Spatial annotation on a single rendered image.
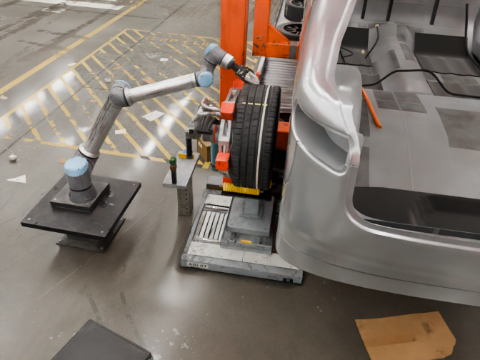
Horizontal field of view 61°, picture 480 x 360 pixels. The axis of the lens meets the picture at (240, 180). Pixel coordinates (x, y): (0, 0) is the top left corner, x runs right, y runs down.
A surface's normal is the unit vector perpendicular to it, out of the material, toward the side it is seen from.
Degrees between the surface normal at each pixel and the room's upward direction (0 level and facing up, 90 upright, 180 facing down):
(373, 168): 20
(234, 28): 90
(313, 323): 0
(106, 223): 0
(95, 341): 0
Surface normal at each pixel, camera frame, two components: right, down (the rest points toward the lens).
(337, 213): -0.46, 0.52
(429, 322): -0.16, -0.75
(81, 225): 0.04, -0.80
